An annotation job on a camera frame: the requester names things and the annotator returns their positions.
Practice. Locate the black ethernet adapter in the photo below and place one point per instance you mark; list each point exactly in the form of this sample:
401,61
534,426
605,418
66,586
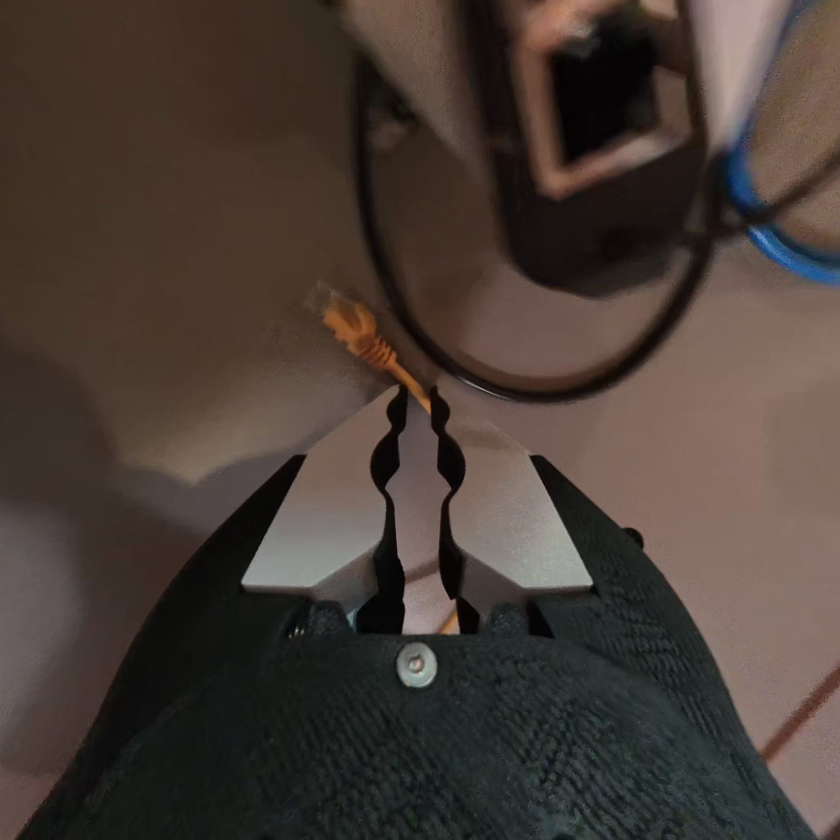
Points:
590,229

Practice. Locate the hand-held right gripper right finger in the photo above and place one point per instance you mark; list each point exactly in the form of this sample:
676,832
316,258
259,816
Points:
518,525

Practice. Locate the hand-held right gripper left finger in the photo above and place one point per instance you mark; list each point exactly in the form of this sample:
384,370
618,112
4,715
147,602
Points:
321,525

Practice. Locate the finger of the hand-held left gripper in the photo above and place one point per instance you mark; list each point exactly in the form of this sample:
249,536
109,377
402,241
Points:
735,52
413,52

